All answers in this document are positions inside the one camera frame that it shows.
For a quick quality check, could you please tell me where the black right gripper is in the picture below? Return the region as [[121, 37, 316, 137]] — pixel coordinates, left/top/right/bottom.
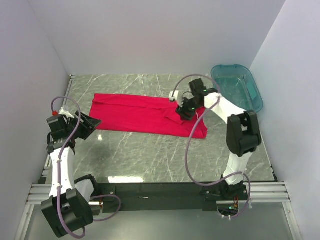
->
[[175, 96, 202, 122]]

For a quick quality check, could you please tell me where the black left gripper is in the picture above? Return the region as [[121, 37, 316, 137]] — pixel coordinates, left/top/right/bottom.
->
[[66, 110, 102, 140]]

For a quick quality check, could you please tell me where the red t shirt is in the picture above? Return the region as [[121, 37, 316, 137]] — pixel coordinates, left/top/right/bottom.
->
[[89, 93, 205, 137]]

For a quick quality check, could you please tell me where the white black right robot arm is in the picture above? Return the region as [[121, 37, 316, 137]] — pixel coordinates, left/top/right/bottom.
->
[[169, 75, 262, 200]]

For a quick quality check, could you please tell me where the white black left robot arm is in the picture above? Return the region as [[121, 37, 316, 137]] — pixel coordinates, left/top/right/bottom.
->
[[41, 112, 101, 238]]

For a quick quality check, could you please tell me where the teal plastic bin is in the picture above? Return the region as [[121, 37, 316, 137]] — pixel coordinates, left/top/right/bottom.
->
[[210, 64, 264, 113]]

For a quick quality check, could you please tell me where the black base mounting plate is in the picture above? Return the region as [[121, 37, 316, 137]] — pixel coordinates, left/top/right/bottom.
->
[[90, 181, 251, 213]]

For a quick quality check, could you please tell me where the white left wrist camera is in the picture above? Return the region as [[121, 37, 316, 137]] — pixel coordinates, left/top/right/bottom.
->
[[51, 106, 75, 119]]

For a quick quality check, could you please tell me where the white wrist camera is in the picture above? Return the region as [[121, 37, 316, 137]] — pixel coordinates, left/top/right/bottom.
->
[[51, 106, 75, 119], [169, 90, 184, 107]]

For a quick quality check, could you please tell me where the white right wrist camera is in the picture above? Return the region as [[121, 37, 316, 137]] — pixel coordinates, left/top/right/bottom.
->
[[169, 90, 184, 107]]

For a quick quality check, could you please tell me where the aluminium front rail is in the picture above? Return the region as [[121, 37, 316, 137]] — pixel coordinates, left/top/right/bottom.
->
[[26, 182, 291, 205]]

